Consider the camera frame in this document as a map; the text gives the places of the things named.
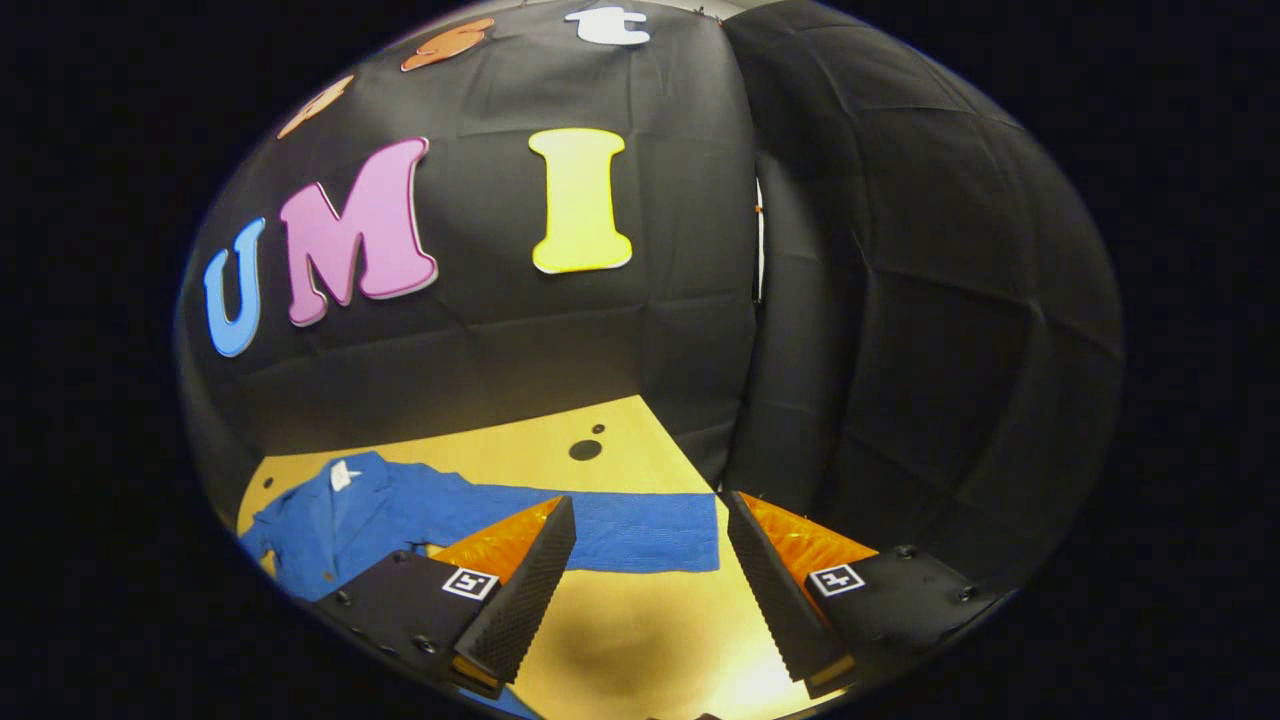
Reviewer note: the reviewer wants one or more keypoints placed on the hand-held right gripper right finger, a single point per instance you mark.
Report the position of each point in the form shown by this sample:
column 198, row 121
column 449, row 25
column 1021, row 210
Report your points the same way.
column 770, row 590

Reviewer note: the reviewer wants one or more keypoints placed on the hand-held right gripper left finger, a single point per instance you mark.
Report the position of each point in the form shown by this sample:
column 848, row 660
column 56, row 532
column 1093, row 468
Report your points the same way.
column 530, row 590

